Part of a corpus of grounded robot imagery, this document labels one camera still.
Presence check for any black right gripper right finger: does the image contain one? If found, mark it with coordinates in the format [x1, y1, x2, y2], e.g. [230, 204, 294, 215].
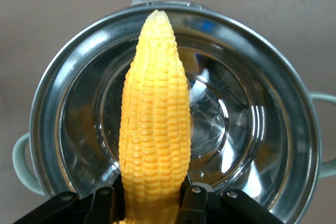
[175, 174, 286, 224]

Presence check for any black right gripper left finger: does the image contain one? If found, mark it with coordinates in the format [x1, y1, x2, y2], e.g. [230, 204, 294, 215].
[12, 178, 125, 224]

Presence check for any yellow corn cob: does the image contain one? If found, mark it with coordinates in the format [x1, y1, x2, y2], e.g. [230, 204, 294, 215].
[118, 9, 192, 224]

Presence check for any grey electric cooking pot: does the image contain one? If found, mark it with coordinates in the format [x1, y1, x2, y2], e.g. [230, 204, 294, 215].
[12, 0, 336, 224]

